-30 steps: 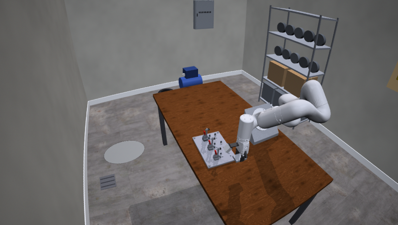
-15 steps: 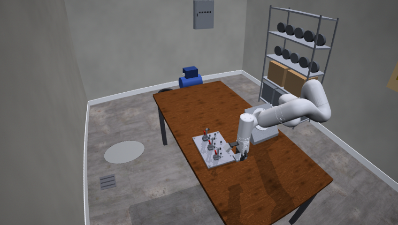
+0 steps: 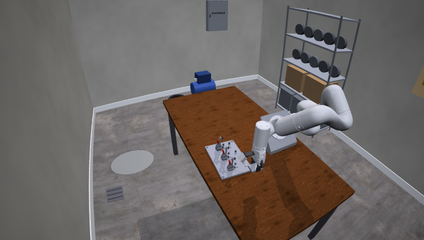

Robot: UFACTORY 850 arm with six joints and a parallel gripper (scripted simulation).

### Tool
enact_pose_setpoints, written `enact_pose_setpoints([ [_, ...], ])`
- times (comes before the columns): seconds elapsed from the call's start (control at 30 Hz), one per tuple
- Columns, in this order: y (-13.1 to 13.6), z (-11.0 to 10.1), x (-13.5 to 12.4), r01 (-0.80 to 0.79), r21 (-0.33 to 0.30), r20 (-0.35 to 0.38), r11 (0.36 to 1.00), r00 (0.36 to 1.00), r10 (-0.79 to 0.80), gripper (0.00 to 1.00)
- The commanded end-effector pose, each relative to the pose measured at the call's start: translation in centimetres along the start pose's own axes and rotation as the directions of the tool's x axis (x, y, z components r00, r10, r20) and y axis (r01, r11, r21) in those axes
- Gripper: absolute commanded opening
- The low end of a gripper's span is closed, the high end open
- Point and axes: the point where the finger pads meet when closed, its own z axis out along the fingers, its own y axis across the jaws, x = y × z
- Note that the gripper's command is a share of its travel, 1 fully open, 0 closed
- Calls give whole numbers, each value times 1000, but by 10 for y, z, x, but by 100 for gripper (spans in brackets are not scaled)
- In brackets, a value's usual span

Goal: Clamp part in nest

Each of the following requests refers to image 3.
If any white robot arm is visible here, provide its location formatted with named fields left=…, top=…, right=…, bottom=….
left=252, top=84, right=353, bottom=151

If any black toggle clamp with red handle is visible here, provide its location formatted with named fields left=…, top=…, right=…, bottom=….
left=226, top=157, right=236, bottom=171

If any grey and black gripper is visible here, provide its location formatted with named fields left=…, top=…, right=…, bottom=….
left=251, top=148, right=266, bottom=172

